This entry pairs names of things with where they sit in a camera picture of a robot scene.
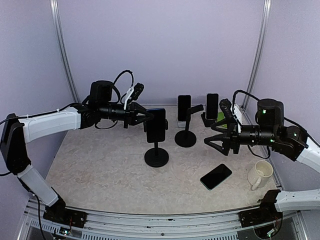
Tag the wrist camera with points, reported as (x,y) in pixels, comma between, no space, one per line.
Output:
(232,113)
(133,93)

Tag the aluminium frame post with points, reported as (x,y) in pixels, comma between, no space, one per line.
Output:
(260,45)
(54,6)

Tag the black folding phone stand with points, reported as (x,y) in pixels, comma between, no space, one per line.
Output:
(207,122)

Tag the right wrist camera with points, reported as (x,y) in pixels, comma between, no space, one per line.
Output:
(232,113)

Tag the teal phone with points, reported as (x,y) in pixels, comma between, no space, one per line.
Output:
(216,176)

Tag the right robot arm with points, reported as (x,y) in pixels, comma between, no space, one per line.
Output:
(293,142)

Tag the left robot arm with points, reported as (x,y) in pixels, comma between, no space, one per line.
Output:
(18,131)

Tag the right aluminium frame post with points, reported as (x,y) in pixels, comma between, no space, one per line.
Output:
(260,45)

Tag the cream ceramic mug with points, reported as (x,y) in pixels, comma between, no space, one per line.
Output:
(259,174)

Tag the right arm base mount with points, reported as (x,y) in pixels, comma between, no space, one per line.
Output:
(266,212)

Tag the blue phone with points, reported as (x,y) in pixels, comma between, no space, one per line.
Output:
(156,128)

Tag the green saucer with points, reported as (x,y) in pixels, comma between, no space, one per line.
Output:
(221,117)

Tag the left aluminium frame post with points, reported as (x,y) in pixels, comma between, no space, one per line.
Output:
(54,6)

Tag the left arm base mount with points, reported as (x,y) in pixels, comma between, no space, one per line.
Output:
(59,213)

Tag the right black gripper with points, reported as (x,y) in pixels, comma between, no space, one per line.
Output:
(233,132)

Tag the black round-base stand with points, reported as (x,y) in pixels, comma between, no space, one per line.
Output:
(156,157)
(186,138)

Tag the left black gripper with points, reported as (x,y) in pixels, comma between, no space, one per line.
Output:
(131,115)

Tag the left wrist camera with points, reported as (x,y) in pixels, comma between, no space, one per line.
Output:
(133,93)

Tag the white folding phone stand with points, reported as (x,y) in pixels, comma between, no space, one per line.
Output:
(181,124)

